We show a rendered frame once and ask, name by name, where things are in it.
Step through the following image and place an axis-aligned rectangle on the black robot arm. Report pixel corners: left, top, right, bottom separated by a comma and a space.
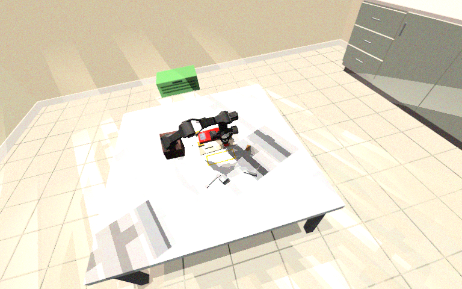
159, 111, 239, 151

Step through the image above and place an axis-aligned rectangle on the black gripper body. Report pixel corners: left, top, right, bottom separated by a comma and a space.
209, 125, 239, 140

